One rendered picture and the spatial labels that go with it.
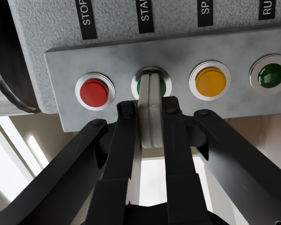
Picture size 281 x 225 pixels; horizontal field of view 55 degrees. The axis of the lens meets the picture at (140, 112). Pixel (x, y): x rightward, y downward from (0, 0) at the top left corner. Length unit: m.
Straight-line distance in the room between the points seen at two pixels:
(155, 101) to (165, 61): 0.07
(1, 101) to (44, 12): 0.12
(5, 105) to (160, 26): 0.19
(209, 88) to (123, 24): 0.09
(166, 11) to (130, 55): 0.05
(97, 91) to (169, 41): 0.08
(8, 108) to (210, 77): 0.23
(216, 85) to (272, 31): 0.06
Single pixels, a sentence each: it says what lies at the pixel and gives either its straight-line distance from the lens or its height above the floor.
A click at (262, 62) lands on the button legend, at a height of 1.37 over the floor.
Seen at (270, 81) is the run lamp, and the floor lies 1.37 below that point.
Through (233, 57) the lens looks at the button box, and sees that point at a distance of 0.25.
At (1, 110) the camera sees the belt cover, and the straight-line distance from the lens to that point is 0.35.
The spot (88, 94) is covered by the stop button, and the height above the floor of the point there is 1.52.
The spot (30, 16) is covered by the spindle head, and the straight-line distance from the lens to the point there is 0.27.
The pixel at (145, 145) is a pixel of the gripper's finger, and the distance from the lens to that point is 0.18.
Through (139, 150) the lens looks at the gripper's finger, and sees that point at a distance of 0.15.
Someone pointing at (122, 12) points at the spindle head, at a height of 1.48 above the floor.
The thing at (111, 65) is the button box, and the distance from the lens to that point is 0.24.
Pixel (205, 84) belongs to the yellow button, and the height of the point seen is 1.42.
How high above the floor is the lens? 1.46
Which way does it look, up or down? 5 degrees up
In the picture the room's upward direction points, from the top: 95 degrees counter-clockwise
